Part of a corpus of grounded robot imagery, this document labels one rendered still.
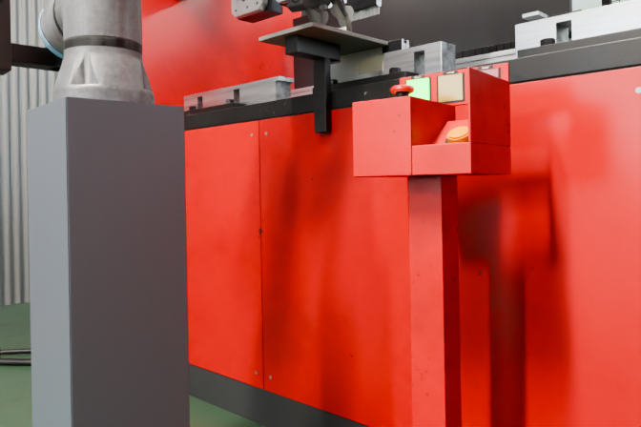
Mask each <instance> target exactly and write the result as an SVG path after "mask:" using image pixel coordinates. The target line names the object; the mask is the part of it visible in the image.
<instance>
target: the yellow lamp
mask: <svg viewBox="0 0 641 427"><path fill-rule="evenodd" d="M438 91H439V102H446V101H456V100H463V99H464V98H463V74H462V73H456V74H450V75H443V76H438Z"/></svg>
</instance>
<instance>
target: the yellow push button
mask: <svg viewBox="0 0 641 427"><path fill-rule="evenodd" d="M446 137H447V141H448V143H461V142H467V141H468V127H457V128H455V129H453V130H451V131H450V132H449V133H448V134H447V136H446Z"/></svg>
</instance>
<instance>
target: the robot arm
mask: <svg viewBox="0 0 641 427"><path fill-rule="evenodd" d="M331 3H332V8H331V13H332V14H333V16H335V17H336V18H337V19H338V21H339V25H340V26H341V27H342V28H343V27H346V30H347V31H352V26H351V19H352V17H353V14H354V11H353V9H352V7H351V6H345V5H344V0H288V4H287V8H288V9H289V10H290V11H291V12H297V11H303V10H305V12H306V14H307V16H308V18H309V19H310V21H311V22H316V23H319V24H323V25H326V23H327V21H328V12H327V11H324V10H323V9H322V6H321V5H324V4H325V5H326V6H329V5H330V4H331ZM38 24H39V26H38V27H39V33H40V36H41V38H42V40H43V42H44V44H45V45H46V47H47V48H48V49H49V50H50V51H51V52H52V53H54V54H55V55H57V56H58V57H60V58H62V59H63V61H62V64H61V67H60V70H59V73H58V75H57V78H56V81H55V84H54V87H53V90H52V101H55V100H58V99H61V98H63V97H66V96H68V97H80V98H91V99H102V100H113V101H124V102H135V103H147V104H154V103H155V96H154V93H153V90H152V87H151V84H150V81H149V79H148V76H147V73H146V71H145V68H144V65H143V61H142V13H141V0H44V9H43V10H42V11H41V13H40V16H39V22H38Z"/></svg>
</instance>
